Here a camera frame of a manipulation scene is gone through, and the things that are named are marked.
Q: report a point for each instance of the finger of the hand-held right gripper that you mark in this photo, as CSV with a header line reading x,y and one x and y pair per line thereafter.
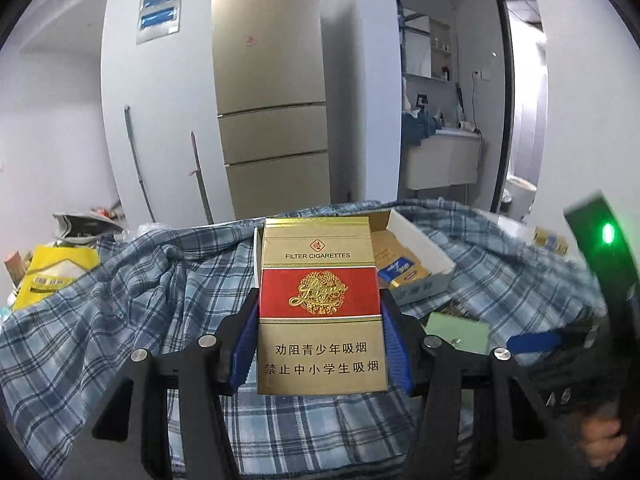
x,y
535,342

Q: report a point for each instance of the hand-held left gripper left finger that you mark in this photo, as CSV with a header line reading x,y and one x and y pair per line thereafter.
x,y
240,347

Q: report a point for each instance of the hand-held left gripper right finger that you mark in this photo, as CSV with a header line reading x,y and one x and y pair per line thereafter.
x,y
397,350

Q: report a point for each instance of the pale green box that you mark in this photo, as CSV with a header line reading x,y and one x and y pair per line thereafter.
x,y
457,332

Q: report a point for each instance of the gold red cigarette pack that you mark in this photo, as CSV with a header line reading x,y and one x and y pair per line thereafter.
x,y
320,310

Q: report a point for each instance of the cardboard box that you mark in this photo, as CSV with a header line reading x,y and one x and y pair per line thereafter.
x,y
430,260

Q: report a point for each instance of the person's right hand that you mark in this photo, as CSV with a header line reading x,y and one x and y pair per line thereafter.
x,y
602,437

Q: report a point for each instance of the small yellow blue box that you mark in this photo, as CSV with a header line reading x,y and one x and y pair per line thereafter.
x,y
550,241

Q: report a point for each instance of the blue yellow cigarette pack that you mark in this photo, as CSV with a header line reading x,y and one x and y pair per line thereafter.
x,y
400,271

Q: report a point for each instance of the blue plaid blanket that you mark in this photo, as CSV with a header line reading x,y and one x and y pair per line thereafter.
x,y
100,320

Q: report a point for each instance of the beige vanity cabinet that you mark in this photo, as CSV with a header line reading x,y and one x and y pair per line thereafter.
x,y
440,160

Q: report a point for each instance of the grey white crumpled bag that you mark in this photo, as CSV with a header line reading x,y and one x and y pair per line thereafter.
x,y
85,227

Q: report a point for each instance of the yellow plastic bag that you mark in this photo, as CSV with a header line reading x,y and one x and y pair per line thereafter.
x,y
50,280

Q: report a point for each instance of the grey mop pole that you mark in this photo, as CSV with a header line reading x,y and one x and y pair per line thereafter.
x,y
137,165

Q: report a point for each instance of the blue clothes pile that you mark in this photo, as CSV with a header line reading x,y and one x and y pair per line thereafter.
x,y
417,127

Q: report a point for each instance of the gold three-door refrigerator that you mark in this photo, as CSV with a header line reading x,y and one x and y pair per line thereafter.
x,y
270,85

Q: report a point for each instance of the dark door frame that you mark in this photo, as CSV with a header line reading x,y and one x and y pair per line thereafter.
x,y
506,110

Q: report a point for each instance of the wall socket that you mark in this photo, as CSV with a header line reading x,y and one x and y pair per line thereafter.
x,y
481,74

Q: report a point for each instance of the mirror wall cabinet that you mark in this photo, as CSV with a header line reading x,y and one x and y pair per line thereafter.
x,y
420,45

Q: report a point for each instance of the wall electrical panel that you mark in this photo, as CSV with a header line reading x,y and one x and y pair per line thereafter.
x,y
159,10

